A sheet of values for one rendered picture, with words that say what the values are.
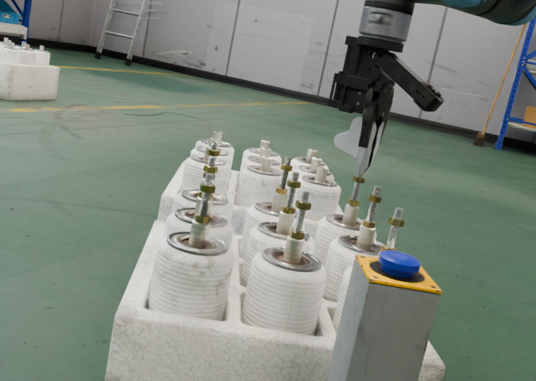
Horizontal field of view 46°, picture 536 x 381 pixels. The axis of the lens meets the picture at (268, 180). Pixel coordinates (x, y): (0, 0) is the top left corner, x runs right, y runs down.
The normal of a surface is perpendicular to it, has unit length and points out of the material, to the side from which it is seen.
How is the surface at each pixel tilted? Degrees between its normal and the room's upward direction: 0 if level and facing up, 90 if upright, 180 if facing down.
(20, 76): 90
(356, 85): 90
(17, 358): 0
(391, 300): 90
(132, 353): 90
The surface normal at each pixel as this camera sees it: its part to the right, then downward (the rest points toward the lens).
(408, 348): 0.06, 0.22
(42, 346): 0.19, -0.96
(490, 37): -0.35, 0.12
